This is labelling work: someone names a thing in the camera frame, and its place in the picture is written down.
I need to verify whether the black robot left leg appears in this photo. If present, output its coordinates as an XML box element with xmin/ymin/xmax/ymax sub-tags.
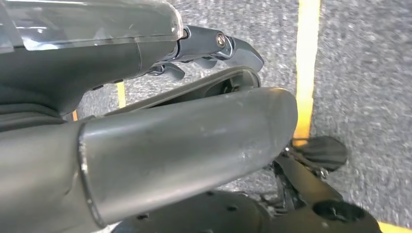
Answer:
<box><xmin>111</xmin><ymin>135</ymin><xmax>384</xmax><ymax>233</ymax></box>

